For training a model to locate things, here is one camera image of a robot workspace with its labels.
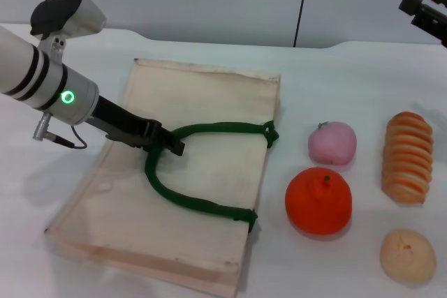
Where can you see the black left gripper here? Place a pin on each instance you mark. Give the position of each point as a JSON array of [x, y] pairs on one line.
[[125, 125]]

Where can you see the orange fruit with stem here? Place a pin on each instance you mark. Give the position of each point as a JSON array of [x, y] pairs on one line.
[[316, 203]]

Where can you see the orange striped bread loaf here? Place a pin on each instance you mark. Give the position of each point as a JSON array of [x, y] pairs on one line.
[[406, 158]]

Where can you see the pink peach toy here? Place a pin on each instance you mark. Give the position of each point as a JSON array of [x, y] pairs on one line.
[[333, 144]]

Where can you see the round beige bun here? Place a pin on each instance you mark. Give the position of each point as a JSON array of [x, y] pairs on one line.
[[406, 256]]

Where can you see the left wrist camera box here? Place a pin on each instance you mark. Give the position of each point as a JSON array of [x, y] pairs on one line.
[[73, 12]]

